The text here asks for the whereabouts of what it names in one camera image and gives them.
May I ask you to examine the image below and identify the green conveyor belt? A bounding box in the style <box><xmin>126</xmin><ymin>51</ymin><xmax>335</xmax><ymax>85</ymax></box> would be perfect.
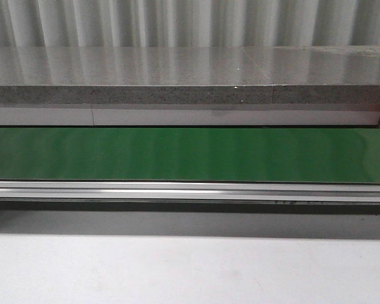
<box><xmin>0</xmin><ymin>127</ymin><xmax>380</xmax><ymax>184</ymax></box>

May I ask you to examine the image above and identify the grey stone counter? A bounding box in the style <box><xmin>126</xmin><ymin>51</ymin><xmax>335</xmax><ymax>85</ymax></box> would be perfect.
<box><xmin>0</xmin><ymin>46</ymin><xmax>380</xmax><ymax>127</ymax></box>

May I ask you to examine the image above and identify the white pleated curtain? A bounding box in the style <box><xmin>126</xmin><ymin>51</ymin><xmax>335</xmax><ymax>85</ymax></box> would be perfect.
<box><xmin>0</xmin><ymin>1</ymin><xmax>380</xmax><ymax>47</ymax></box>

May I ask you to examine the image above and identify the aluminium conveyor frame rail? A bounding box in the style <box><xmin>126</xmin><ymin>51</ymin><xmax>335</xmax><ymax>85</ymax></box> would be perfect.
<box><xmin>0</xmin><ymin>180</ymin><xmax>380</xmax><ymax>205</ymax></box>

